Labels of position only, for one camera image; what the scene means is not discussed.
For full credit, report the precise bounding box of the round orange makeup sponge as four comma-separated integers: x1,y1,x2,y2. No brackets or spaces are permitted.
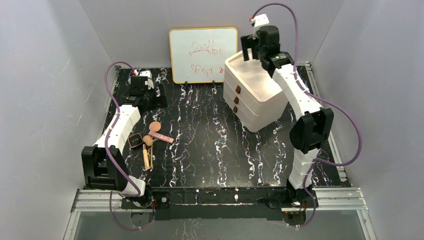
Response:
149,121,162,132

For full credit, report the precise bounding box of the white drawer organizer box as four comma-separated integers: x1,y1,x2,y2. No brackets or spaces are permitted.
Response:
223,51,289,132

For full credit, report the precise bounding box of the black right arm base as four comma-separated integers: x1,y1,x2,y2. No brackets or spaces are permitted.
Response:
256,185,319,211

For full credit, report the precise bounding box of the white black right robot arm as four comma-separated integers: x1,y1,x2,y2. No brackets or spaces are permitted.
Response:
240,25,334,202

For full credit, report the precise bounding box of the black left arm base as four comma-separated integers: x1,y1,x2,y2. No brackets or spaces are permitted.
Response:
121,187,171,210

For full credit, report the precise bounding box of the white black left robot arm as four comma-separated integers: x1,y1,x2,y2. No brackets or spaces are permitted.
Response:
81,70,168,197

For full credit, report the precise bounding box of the teardrop orange makeup sponge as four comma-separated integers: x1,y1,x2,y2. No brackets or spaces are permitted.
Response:
142,135,154,147

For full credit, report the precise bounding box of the thin wooden makeup pencil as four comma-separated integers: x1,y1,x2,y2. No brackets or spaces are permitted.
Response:
149,145,154,168

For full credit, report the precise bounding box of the black compact powder case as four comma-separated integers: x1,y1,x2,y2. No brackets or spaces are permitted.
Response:
127,133,144,149

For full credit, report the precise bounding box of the yellow framed whiteboard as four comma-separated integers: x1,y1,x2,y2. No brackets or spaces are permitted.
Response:
169,27,238,84

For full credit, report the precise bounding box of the pink lipstick box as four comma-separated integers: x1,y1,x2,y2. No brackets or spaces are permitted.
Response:
148,131,174,144

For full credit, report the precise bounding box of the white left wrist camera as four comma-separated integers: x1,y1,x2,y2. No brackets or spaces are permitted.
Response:
128,69,154,90

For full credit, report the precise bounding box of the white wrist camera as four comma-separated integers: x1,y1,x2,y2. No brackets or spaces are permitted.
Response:
128,69,154,90
249,14,270,39

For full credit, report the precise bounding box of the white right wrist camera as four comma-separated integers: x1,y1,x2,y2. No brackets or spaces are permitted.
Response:
249,14,270,39

